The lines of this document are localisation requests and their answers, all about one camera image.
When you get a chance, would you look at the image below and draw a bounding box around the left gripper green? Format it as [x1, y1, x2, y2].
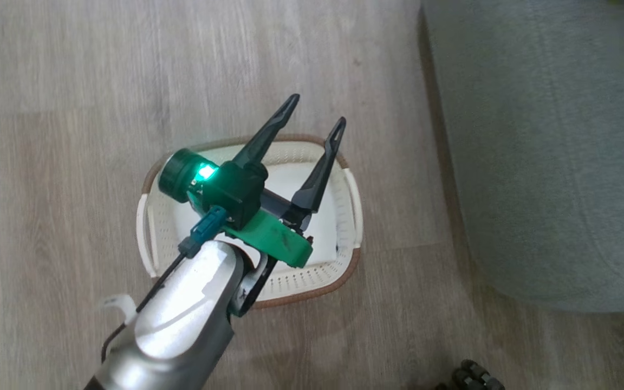
[157, 93, 347, 269]

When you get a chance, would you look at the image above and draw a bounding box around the white plastic laundry basket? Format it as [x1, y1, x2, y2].
[135, 134, 365, 310]

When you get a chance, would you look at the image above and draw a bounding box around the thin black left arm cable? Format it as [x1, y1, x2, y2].
[100, 205, 227, 363]

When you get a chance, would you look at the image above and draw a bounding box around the grey-green fabric sofa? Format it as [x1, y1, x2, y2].
[420, 0, 624, 314]

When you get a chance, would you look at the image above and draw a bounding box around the white cable clip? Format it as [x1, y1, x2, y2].
[99, 294, 138, 327]

